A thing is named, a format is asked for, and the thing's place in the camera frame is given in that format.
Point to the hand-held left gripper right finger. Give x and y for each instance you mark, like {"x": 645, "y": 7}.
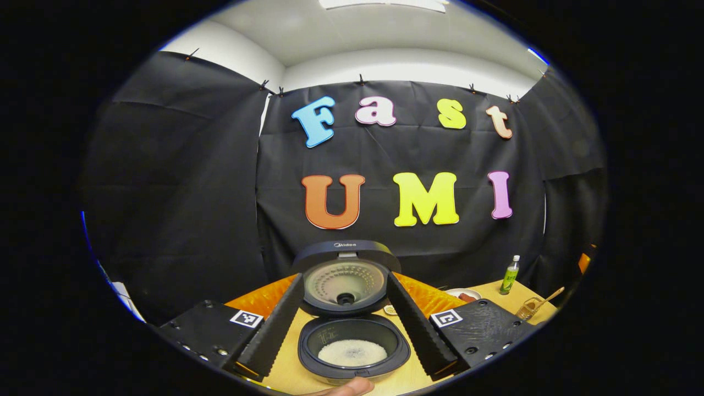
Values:
{"x": 418, "y": 333}

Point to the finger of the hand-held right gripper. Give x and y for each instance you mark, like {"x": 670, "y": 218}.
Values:
{"x": 584, "y": 263}

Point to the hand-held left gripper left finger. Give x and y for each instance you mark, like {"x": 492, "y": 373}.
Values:
{"x": 272, "y": 333}

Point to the white rice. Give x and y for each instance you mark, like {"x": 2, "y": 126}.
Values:
{"x": 352, "y": 353}

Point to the dark grey rice cooker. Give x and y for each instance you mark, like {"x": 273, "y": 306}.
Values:
{"x": 346, "y": 250}

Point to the small white dish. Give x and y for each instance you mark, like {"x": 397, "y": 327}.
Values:
{"x": 390, "y": 310}

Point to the round white plate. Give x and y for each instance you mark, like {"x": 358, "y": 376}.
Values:
{"x": 455, "y": 291}

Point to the brown meat piece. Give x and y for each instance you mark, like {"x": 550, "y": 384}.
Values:
{"x": 467, "y": 297}

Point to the green drink bottle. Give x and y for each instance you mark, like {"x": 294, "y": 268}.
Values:
{"x": 509, "y": 278}

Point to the white side desk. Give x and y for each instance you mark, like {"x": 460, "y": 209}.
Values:
{"x": 125, "y": 300}

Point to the black backdrop cloth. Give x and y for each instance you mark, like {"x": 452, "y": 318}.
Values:
{"x": 176, "y": 192}

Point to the small ceiling light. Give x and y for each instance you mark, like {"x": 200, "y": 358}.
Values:
{"x": 539, "y": 56}

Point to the large ceiling light panel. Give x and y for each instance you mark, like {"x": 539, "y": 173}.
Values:
{"x": 385, "y": 4}

